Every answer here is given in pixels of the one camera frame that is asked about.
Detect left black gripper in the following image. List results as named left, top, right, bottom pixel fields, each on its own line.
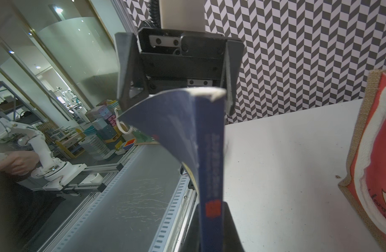
left=115, top=27, right=245, bottom=116

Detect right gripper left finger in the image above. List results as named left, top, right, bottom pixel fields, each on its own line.
left=180, top=203, right=201, bottom=252

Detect operator hand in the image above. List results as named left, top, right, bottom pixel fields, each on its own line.
left=0, top=151, right=40, bottom=176

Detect stacked colourful boxes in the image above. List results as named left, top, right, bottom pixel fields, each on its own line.
left=79, top=100, right=136, bottom=161

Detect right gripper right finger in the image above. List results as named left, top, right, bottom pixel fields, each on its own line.
left=222, top=202, right=245, bottom=252

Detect red burlap canvas bag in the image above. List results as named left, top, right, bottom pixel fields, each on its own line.
left=339, top=70, right=386, bottom=252

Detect blue book map cover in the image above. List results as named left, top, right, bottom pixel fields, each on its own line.
left=120, top=87, right=227, bottom=252

